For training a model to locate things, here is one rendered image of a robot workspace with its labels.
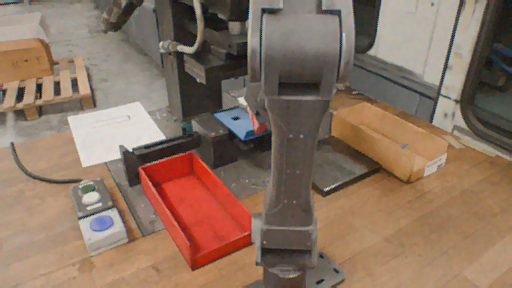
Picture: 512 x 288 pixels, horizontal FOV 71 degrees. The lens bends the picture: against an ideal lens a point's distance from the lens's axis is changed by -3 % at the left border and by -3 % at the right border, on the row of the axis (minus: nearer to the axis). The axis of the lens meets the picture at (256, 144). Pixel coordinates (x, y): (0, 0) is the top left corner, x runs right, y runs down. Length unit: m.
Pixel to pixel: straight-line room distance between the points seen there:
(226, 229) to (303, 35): 0.44
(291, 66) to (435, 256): 0.48
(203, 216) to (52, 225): 0.28
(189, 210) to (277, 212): 0.30
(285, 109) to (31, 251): 0.54
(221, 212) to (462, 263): 0.43
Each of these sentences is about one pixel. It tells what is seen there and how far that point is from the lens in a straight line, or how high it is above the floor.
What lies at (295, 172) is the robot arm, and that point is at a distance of 0.41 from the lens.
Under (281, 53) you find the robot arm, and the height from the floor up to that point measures 1.28.
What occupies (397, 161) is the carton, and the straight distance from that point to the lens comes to 0.85.
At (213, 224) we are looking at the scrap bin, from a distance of 0.70.
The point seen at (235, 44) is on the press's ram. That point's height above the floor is 1.18.
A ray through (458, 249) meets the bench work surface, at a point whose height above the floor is 0.90.
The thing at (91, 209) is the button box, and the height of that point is 0.93.
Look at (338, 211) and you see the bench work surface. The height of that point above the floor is 0.90.
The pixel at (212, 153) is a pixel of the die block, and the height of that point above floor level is 0.94.
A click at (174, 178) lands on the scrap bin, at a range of 0.82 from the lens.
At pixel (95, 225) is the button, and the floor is 0.94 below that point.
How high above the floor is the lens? 1.38
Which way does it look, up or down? 31 degrees down
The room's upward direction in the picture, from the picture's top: straight up
